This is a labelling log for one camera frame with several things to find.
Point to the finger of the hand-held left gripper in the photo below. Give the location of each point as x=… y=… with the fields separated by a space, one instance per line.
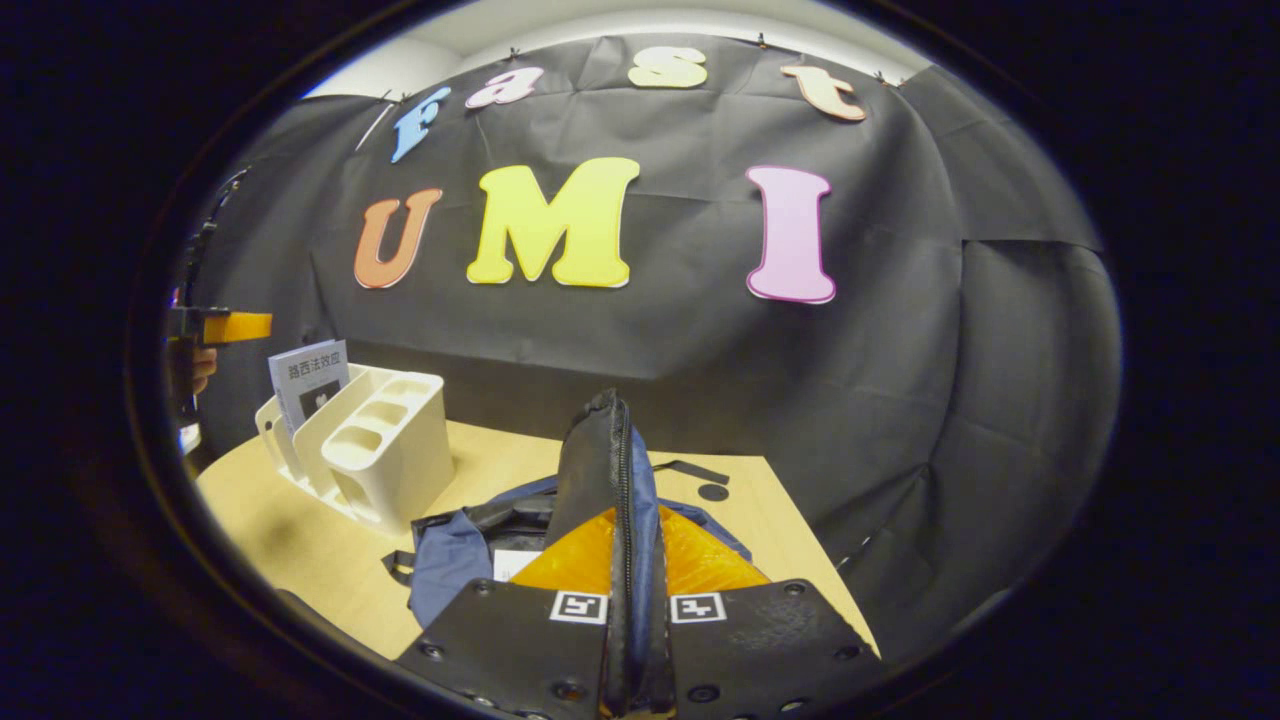
x=240 y=327

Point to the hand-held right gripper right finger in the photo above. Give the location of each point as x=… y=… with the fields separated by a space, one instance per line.
x=770 y=645

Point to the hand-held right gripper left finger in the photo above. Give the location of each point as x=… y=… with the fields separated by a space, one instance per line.
x=500 y=640

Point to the white cover book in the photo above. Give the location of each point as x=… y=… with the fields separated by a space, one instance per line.
x=515 y=565

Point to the grey-blue cover book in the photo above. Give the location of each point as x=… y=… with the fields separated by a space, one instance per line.
x=305 y=375

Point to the blue schoolbag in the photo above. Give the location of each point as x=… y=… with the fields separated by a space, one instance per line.
x=450 y=560

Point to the white plastic bookshelf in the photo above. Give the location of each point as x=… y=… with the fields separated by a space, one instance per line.
x=400 y=460

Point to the white side table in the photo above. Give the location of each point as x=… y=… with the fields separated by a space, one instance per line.
x=190 y=438

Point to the small black disc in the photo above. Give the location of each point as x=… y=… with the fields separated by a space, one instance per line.
x=713 y=492

